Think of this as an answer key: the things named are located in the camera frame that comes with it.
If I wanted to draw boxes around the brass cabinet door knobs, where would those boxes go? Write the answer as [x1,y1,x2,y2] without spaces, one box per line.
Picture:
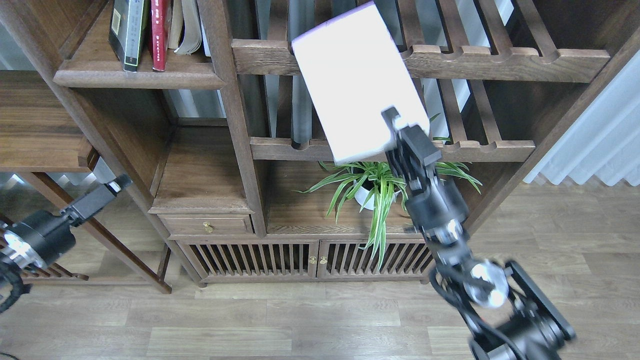
[308,256,329,265]

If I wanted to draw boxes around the beige upright book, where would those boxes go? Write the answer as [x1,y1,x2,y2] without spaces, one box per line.
[167,0,185,50]

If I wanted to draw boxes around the white pale cover book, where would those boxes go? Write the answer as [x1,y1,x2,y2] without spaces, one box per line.
[291,1,430,164]

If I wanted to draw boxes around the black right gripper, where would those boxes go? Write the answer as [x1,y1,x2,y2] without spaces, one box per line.
[381,105,469,236]

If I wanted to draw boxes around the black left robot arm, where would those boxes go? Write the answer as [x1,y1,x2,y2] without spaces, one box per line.
[0,173,133,312]

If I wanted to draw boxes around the brass drawer knob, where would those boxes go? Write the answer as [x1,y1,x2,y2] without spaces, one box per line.
[202,221,215,234]

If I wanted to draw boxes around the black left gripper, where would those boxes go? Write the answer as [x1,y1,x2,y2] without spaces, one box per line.
[1,174,133,271]

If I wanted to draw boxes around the red cover book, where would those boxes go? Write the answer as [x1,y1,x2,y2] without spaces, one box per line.
[148,0,173,72]

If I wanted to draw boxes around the green spider plant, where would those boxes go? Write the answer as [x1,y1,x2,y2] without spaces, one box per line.
[307,107,482,269]

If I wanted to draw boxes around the white curtain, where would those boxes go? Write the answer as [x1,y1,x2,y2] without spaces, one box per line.
[524,54,640,187]

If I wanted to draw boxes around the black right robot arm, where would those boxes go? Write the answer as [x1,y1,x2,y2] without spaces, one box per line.
[381,106,577,360]

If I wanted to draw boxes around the green and black book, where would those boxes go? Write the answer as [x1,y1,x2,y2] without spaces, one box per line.
[109,0,150,72]

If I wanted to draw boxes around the dark wooden bookshelf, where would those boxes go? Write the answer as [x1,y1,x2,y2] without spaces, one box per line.
[0,0,640,287]

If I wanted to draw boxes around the worn grey upright book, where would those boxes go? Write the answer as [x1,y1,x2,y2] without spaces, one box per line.
[174,0,202,56]

